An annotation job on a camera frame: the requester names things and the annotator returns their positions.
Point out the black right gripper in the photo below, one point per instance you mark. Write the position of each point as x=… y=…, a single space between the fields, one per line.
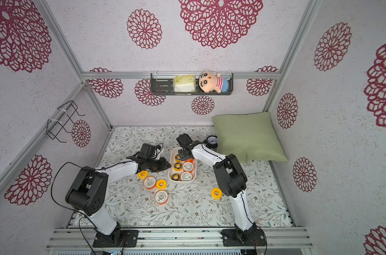
x=183 y=152

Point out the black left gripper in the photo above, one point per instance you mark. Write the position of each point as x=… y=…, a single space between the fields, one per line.
x=164 y=165

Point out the black yellow small tape roll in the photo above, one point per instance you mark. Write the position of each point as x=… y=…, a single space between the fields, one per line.
x=178 y=159

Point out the orange white tape roll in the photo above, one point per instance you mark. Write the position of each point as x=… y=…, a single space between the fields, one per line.
x=186 y=176
x=161 y=197
x=188 y=166
x=150 y=183

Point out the white plastic storage box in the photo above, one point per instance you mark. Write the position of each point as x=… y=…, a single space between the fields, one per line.
x=171 y=171

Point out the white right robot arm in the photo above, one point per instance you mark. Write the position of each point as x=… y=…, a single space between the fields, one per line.
x=231 y=180

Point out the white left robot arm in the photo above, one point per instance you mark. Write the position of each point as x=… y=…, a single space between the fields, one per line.
x=88 y=191

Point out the black round alarm clock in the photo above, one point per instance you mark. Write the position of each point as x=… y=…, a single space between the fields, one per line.
x=211 y=142

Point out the yellow-green sponge pack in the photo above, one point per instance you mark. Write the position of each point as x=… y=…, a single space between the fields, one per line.
x=184 y=84

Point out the cartoon boy plush doll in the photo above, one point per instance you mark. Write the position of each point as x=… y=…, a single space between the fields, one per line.
x=209 y=81

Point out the green square pillow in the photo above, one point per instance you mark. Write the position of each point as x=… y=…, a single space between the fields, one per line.
x=248 y=137

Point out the black wall shelf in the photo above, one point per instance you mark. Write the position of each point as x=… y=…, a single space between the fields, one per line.
x=163 y=84

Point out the black wire wall rack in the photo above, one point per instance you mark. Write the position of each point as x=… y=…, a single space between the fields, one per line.
x=55 y=126

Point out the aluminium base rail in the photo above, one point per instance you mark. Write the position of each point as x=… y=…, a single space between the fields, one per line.
x=197 y=238

